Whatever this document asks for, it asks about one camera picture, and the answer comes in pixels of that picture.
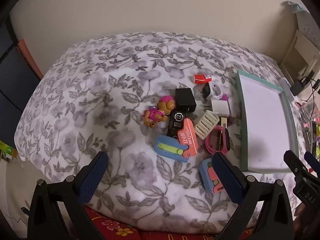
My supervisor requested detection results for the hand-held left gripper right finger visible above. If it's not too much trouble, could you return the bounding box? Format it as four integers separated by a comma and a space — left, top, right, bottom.
212, 152, 294, 240

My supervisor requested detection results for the white coiled cable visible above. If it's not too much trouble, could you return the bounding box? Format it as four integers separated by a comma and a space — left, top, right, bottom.
209, 82, 224, 99

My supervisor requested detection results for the grey floral blanket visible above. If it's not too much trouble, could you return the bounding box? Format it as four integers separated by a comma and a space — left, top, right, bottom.
15, 32, 313, 234

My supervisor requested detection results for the orange and blue toy knife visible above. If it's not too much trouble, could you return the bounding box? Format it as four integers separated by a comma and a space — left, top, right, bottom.
154, 119, 199, 163

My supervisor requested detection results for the green packet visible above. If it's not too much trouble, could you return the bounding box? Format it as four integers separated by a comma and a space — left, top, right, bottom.
0, 141, 18, 162

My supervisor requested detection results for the black box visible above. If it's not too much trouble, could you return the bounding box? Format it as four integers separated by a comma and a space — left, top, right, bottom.
175, 88, 197, 113

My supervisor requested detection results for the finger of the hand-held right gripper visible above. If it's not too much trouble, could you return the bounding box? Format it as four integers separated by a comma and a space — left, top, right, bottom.
284, 150, 308, 180
304, 151, 320, 174

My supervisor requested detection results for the dark cabinet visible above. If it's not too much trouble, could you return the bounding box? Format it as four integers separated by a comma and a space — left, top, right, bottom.
0, 22, 43, 140

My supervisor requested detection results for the red-brown board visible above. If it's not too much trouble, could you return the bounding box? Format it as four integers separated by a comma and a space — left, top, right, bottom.
17, 39, 44, 79

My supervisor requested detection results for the black tube with round logo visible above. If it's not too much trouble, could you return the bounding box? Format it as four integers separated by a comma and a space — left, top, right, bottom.
167, 110, 187, 138

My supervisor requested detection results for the pink smartwatch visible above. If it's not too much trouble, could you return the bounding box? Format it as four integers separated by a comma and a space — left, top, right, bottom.
205, 125, 231, 155

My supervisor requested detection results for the pink toy dog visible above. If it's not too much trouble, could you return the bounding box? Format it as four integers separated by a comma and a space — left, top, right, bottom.
142, 95, 177, 128

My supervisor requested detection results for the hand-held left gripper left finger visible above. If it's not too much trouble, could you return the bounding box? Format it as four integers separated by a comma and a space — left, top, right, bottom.
27, 151, 109, 240

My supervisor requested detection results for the orange bottle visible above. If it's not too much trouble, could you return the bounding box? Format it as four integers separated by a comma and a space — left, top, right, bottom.
194, 74, 213, 84

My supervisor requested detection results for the white shelf unit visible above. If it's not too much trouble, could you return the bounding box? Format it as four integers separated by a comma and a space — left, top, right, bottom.
279, 1, 320, 80

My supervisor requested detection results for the black cable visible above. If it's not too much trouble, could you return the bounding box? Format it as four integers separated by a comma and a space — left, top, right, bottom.
299, 71, 320, 92

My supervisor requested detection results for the red floral cloth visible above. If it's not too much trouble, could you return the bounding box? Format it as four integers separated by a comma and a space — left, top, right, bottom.
82, 205, 253, 240

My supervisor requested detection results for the blue and coral toy case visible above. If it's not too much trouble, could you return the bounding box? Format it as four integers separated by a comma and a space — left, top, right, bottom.
199, 158, 225, 194

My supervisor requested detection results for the cream ribbed comb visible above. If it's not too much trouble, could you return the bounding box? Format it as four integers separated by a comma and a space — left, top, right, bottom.
194, 110, 220, 139

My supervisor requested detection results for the green rimmed white tray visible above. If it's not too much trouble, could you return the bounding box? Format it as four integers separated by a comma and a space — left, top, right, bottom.
235, 70, 299, 173

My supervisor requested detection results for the white power strip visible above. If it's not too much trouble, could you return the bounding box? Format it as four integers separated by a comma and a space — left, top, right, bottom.
281, 78, 300, 103

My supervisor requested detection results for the black plug adapter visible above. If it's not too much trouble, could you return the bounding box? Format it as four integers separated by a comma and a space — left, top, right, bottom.
290, 80, 304, 95

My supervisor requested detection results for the white charger cube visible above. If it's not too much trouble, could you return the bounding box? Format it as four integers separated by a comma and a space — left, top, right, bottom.
211, 99, 230, 117

